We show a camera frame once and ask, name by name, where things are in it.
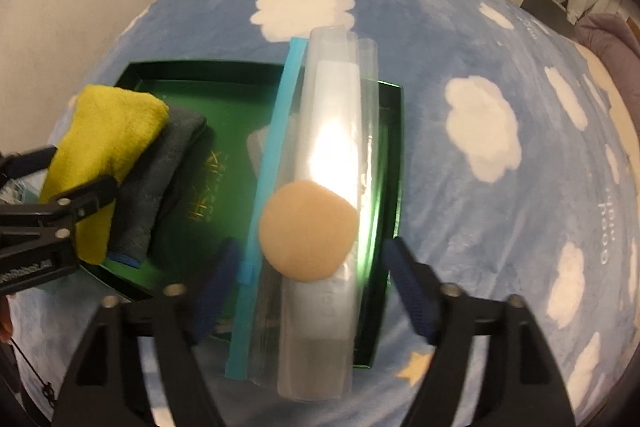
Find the teal desk organizer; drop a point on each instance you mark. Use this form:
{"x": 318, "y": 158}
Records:
{"x": 31, "y": 194}

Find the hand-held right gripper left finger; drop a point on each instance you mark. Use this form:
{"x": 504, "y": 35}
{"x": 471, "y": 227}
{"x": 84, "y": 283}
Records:
{"x": 220, "y": 282}

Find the blue cloud-print blanket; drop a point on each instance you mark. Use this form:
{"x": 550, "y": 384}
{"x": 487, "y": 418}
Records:
{"x": 450, "y": 32}

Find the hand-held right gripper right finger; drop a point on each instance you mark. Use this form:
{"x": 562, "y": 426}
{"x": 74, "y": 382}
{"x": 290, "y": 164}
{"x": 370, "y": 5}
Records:
{"x": 415, "y": 297}

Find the grey quilted cloth blue edge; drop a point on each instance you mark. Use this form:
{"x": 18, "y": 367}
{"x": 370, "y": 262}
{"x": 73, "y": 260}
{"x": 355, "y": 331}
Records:
{"x": 160, "y": 167}

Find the beige powder puff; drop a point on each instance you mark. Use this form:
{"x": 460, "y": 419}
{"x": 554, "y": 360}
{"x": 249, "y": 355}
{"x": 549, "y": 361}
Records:
{"x": 307, "y": 232}

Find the purple pillow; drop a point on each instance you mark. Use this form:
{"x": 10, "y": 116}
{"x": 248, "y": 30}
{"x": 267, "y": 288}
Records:
{"x": 610, "y": 39}

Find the yellow towel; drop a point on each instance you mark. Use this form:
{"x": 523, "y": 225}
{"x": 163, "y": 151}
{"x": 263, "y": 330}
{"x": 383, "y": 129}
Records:
{"x": 110, "y": 127}

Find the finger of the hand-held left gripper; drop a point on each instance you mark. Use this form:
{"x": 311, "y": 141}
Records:
{"x": 30, "y": 162}
{"x": 85, "y": 199}

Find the green tray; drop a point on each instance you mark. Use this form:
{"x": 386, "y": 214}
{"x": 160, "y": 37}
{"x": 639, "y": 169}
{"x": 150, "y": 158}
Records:
{"x": 210, "y": 107}

